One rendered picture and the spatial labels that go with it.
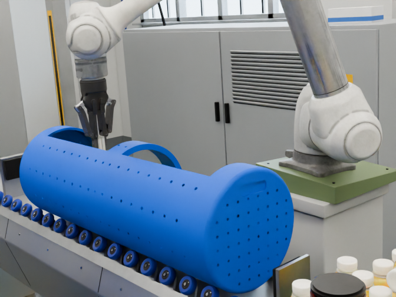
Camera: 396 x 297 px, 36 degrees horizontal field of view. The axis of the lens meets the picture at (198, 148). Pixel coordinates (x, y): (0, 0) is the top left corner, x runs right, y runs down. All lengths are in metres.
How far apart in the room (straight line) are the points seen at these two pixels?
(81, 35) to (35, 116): 5.13
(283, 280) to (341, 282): 0.55
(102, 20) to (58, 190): 0.51
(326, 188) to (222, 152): 1.96
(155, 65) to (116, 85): 2.94
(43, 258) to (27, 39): 4.74
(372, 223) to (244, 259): 0.75
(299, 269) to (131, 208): 0.42
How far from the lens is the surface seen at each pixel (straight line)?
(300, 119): 1.88
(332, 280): 0.74
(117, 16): 1.56
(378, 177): 1.94
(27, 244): 2.06
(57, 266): 1.89
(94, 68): 1.70
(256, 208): 1.33
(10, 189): 2.35
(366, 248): 2.02
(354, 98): 1.68
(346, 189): 1.82
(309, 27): 1.63
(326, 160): 1.89
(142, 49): 4.23
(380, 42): 2.87
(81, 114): 1.72
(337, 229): 1.87
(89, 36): 1.50
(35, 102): 6.60
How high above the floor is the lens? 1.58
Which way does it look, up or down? 13 degrees down
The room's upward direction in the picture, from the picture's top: 4 degrees counter-clockwise
